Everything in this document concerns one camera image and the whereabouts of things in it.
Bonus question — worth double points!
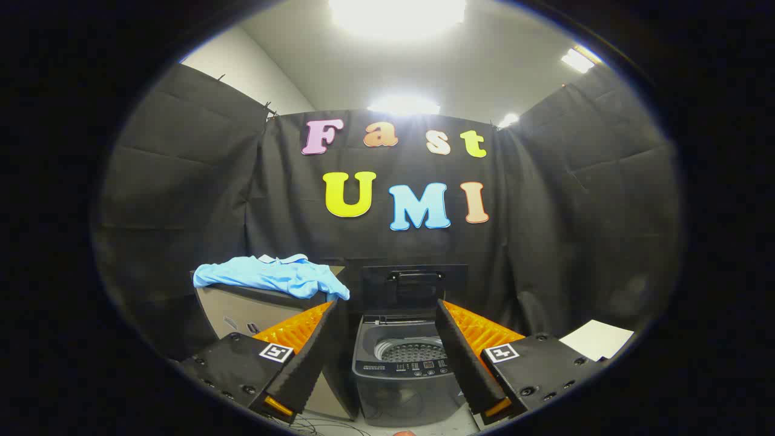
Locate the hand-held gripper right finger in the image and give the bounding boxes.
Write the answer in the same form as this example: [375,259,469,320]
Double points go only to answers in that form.
[435,299,607,426]

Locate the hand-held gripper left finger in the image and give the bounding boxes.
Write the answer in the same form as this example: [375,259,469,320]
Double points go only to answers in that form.
[180,300,340,424]

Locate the dark grey washing machine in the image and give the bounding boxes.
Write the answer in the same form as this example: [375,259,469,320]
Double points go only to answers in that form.
[351,312,470,428]

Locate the light blue polo shirt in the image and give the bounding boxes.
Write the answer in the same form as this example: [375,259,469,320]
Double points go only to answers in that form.
[193,254,351,302]

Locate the white flat board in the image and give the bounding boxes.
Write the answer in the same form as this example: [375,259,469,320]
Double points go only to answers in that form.
[558,320,635,362]

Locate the black backdrop cloth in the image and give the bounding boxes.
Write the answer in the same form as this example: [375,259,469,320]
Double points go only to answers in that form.
[91,64,685,364]

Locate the ceiling light panel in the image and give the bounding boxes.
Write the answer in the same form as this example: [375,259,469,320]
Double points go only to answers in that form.
[367,95,441,116]
[561,45,604,74]

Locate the large ceiling light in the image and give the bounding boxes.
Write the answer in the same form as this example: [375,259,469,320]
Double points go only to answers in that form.
[329,0,467,38]

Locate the thin floor cables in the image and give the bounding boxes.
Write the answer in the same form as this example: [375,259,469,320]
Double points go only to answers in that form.
[283,414,371,436]

